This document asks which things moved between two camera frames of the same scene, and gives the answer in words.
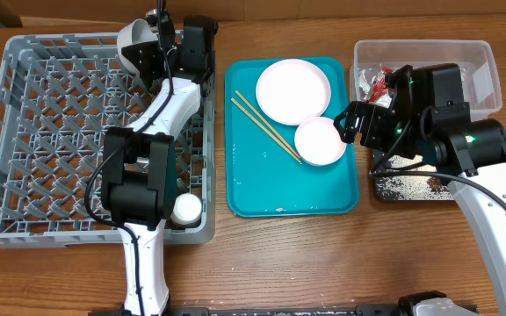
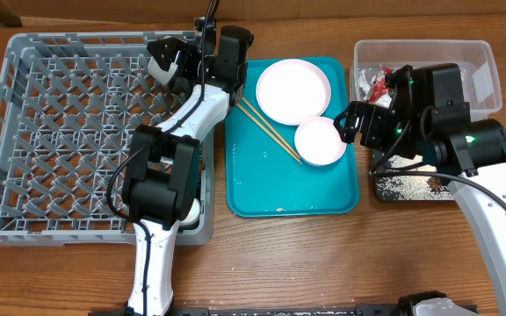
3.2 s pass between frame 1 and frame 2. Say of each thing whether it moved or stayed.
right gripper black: stayed
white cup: stayed
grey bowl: moved
